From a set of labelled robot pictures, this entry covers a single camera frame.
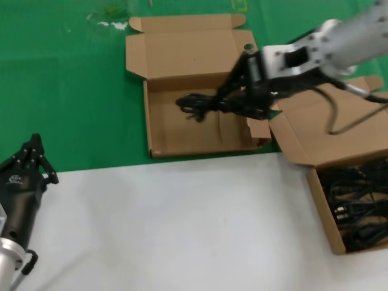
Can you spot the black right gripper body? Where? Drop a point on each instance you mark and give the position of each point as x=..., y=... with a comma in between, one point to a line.
x=257, y=75

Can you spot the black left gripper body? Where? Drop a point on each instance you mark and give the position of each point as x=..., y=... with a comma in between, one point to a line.
x=18, y=206

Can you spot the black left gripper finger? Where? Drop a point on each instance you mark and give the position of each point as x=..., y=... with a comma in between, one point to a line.
x=45, y=165
x=18, y=157

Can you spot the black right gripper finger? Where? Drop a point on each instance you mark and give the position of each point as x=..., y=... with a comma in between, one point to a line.
x=235, y=82
x=259, y=109

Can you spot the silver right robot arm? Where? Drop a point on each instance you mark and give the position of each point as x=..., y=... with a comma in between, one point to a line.
x=357, y=36

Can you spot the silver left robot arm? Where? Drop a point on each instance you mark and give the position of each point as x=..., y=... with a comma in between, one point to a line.
x=7, y=260

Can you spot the open brown cardboard box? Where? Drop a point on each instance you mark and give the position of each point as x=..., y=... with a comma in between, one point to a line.
x=182, y=54
x=303, y=142

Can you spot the green table cloth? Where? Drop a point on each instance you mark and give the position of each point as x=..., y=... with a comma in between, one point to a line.
x=60, y=91

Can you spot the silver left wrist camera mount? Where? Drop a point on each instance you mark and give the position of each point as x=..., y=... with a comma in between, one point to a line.
x=2, y=216

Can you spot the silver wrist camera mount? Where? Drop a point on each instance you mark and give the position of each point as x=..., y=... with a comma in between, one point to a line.
x=2, y=216
x=272, y=60

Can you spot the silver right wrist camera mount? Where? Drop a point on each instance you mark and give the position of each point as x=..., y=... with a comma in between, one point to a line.
x=272, y=60

